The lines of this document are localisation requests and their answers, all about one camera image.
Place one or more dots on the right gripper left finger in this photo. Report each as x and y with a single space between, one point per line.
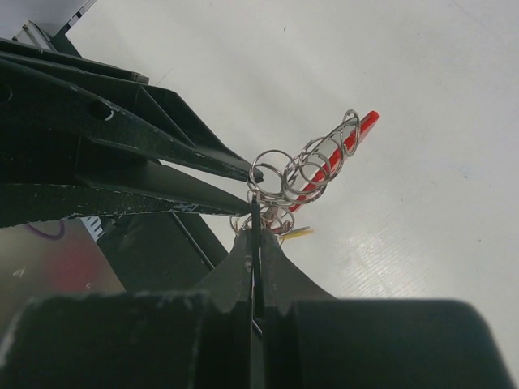
200 338

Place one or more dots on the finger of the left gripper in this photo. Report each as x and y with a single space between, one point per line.
149 188
51 91

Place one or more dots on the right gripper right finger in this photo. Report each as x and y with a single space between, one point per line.
314 340

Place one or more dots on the yellow key tag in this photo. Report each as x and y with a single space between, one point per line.
303 231

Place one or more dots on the black key tag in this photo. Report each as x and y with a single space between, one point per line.
257 285

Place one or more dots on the red handled key organizer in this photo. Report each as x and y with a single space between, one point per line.
286 183

